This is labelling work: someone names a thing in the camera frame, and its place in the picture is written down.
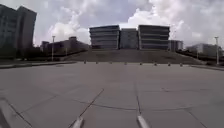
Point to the pale low building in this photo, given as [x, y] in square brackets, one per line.
[205, 50]

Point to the lamp pole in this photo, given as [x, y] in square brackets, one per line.
[52, 48]
[217, 50]

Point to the large grey tiered building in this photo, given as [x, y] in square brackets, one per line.
[130, 37]

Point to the raised kerb strip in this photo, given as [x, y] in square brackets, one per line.
[206, 67]
[33, 64]

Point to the tall dark building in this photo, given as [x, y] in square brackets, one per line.
[16, 30]

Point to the low dark building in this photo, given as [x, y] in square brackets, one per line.
[65, 46]

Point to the wide grey stairway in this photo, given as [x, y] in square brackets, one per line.
[133, 56]

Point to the row of bollards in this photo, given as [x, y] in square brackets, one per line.
[133, 63]

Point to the robot's own part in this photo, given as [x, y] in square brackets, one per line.
[78, 123]
[143, 122]

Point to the grey paved plaza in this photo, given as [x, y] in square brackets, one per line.
[110, 83]

